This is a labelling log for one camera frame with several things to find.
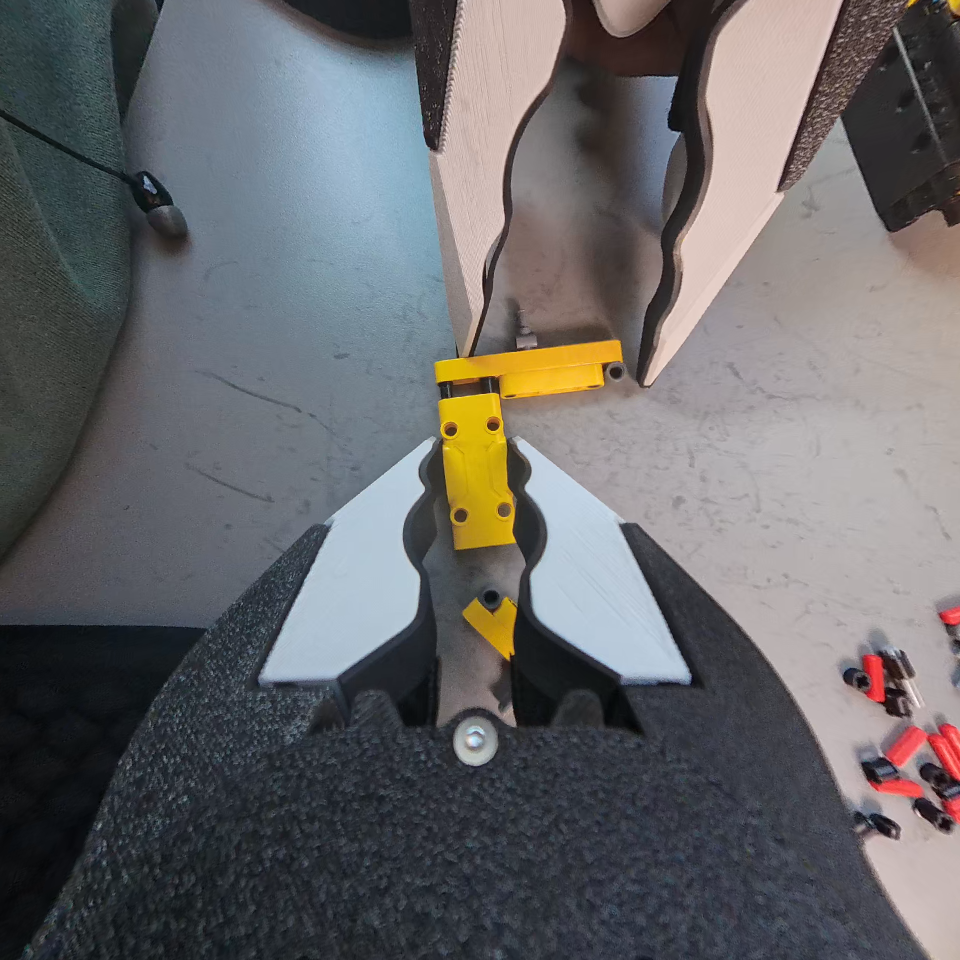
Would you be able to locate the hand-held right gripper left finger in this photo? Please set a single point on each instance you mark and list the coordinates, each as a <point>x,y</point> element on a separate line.
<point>352,600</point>

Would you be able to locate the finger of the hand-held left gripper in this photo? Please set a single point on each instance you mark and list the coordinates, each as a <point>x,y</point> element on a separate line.
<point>487,112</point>
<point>742,150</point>

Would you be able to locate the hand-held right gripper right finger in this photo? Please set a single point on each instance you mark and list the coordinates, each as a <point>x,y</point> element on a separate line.
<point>592,600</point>

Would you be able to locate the yellow lego beam assembly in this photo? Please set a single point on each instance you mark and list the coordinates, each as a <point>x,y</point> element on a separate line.
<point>540,356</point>
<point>499,622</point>

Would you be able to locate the yellow lego panel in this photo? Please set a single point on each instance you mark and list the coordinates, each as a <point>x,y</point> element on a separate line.
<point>476,465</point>

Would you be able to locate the yellow black lego truck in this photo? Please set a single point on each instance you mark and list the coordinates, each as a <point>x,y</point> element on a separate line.
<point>900,135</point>

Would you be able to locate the pile of small lego parts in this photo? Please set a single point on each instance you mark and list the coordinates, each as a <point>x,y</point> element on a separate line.
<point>874,675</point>

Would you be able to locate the person's green hoodie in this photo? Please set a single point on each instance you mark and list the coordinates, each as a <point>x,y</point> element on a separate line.
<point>52,300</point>

